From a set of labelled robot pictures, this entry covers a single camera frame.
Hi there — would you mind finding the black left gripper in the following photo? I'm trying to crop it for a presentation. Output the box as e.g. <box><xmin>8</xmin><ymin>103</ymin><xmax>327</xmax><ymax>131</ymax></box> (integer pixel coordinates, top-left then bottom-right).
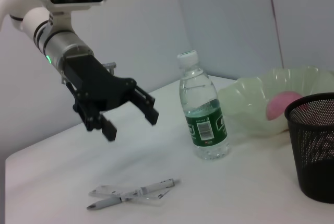
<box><xmin>62</xmin><ymin>54</ymin><xmax>160</xmax><ymax>142</ymax></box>

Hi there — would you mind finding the clear green-label water bottle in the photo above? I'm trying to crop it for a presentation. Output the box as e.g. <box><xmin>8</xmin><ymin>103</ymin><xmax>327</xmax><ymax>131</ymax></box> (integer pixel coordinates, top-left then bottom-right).
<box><xmin>177</xmin><ymin>50</ymin><xmax>231</xmax><ymax>161</ymax></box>

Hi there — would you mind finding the transparent plastic ruler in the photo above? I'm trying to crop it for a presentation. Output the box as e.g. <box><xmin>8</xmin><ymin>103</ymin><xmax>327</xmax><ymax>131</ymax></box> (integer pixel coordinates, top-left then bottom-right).
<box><xmin>88</xmin><ymin>184</ymin><xmax>172</xmax><ymax>206</ymax></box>

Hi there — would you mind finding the pink peach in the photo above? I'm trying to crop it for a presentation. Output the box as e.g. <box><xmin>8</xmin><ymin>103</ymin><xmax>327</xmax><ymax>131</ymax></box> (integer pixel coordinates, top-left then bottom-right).
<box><xmin>266</xmin><ymin>91</ymin><xmax>303</xmax><ymax>121</ymax></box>

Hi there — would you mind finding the grey clear pen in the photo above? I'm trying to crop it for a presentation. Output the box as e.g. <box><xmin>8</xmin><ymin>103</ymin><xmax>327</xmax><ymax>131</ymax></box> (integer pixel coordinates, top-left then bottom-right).
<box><xmin>86</xmin><ymin>178</ymin><xmax>181</xmax><ymax>210</ymax></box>

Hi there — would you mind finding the pale green glass fruit bowl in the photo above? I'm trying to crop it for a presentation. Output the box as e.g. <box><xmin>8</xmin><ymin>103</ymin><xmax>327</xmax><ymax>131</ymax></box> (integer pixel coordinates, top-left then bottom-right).
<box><xmin>218</xmin><ymin>65</ymin><xmax>334</xmax><ymax>138</ymax></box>

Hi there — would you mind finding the black mesh pen cup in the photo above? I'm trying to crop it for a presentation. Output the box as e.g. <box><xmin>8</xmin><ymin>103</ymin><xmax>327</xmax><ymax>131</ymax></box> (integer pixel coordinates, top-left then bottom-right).
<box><xmin>284</xmin><ymin>92</ymin><xmax>334</xmax><ymax>204</ymax></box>

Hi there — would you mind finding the left gripper cable with plug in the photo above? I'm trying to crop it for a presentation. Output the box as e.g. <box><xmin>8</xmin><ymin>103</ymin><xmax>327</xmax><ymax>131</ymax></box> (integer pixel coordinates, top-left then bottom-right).
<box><xmin>103</xmin><ymin>62</ymin><xmax>117</xmax><ymax>75</ymax></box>

